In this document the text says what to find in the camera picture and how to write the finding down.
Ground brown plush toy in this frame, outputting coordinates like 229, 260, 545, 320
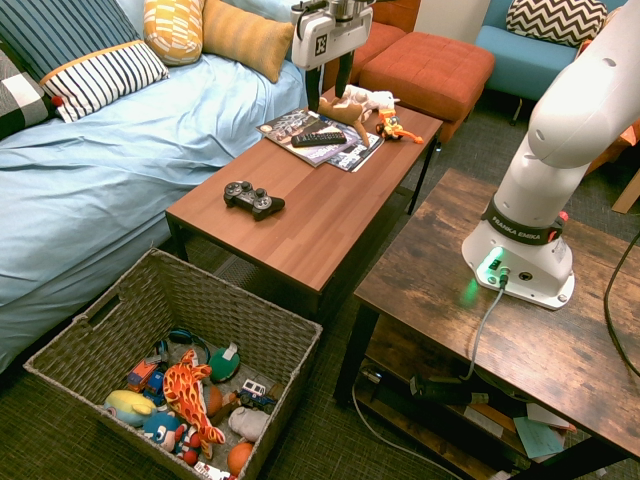
317, 95, 371, 149

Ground orange flame plush dolphin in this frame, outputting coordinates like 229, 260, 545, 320
163, 348, 227, 460

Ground black white chevron pillow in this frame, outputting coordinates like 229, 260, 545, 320
505, 0, 609, 49

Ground orange toy truck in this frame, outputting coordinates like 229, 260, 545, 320
126, 355, 164, 394

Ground red white toy fire truck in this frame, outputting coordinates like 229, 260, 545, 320
193, 460, 239, 480

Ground white blue toy mail truck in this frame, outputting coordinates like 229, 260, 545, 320
235, 378, 279, 415

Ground red-brown wooden coffee table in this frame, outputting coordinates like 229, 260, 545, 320
164, 87, 444, 321

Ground light wooden furniture piece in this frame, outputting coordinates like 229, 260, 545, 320
611, 167, 640, 215

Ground yellow blue unicorn plush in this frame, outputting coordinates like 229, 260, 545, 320
103, 389, 159, 429

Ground black white cover magazine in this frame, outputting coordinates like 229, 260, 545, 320
255, 107, 369, 169

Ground teal paper sheet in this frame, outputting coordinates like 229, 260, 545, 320
513, 415, 566, 460

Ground orange chair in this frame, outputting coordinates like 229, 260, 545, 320
584, 118, 640, 175

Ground orange tufted ottoman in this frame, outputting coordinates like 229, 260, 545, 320
358, 31, 496, 144

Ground bed with light blue sheet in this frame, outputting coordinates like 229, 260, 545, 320
0, 0, 309, 374

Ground black gamepad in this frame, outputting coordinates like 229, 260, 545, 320
222, 180, 287, 222

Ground blue sofa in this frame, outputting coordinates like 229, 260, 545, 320
474, 0, 631, 126

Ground green plush toy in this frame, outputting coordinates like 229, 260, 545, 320
208, 342, 242, 385

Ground orange-brown toy football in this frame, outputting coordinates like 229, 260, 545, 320
203, 383, 224, 419

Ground orange ball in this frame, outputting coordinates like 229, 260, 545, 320
227, 441, 255, 477

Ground Captain America plush doll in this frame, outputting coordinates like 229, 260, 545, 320
142, 410, 202, 466

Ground white paper sheet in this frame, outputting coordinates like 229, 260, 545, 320
525, 402, 571, 430

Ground white navy striped pillow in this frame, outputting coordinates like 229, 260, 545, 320
39, 39, 171, 124

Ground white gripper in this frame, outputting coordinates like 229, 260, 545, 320
290, 4, 375, 113

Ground black blue headphones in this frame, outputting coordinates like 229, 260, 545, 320
153, 328, 212, 371

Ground black remote control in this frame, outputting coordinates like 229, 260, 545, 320
290, 130, 348, 148

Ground dark blue striped pillow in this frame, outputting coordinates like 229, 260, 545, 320
0, 0, 144, 84

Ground yellow white patterned pillow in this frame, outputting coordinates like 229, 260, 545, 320
143, 0, 206, 67

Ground orange armchair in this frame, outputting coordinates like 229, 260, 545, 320
322, 0, 421, 94

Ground dark cover magazine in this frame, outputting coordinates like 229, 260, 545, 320
325, 130, 385, 174

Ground black white checked pillow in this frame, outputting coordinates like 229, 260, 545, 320
0, 47, 65, 141

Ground black power strip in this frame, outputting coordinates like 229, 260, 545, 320
409, 374, 489, 406

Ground grey wicker basket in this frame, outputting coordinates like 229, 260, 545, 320
22, 248, 324, 480

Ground white floor cable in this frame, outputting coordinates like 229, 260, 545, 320
349, 382, 466, 480

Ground white plush toy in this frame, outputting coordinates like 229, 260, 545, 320
342, 83, 401, 124

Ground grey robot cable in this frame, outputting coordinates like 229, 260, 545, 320
458, 279, 509, 382

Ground black cable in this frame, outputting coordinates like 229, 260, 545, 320
603, 229, 640, 379

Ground orange toy excavator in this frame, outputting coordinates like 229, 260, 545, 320
374, 108, 425, 145

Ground rustic dark wood table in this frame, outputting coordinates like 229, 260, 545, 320
333, 167, 640, 480

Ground pale grey plush toy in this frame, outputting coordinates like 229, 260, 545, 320
228, 405, 271, 443

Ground mustard striped pillow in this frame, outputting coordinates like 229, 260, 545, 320
201, 0, 295, 84

